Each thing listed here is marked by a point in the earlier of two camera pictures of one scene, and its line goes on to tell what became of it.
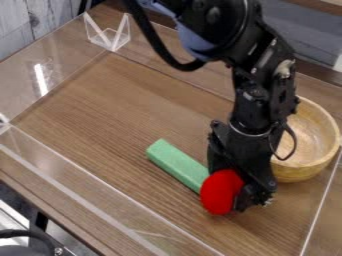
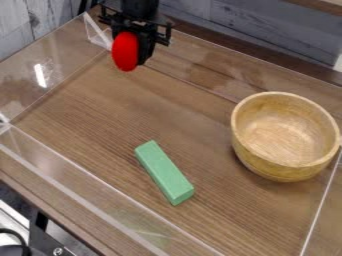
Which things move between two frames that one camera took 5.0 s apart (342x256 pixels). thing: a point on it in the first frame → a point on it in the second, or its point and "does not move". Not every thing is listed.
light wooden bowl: x=316 y=126 does not move
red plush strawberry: x=218 y=190 → x=125 y=50
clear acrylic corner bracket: x=109 y=38 does not move
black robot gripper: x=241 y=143 → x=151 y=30
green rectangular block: x=177 y=162 → x=172 y=181
